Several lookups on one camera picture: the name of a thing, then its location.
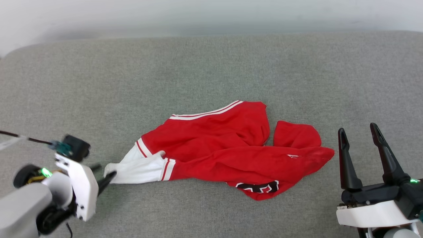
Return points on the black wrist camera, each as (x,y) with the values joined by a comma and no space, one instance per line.
(77,147)
(413,198)

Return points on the grey fabric sofa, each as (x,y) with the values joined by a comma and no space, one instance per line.
(211,69)

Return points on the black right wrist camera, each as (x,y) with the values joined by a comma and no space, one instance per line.
(413,198)

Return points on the red and white jersey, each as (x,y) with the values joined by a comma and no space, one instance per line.
(224,148)

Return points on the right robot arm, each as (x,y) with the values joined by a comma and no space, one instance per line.
(400,234)

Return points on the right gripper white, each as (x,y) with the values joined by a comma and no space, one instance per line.
(373,213)

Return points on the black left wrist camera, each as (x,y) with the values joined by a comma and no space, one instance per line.
(77,147)

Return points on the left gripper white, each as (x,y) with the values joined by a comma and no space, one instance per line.
(84,191)

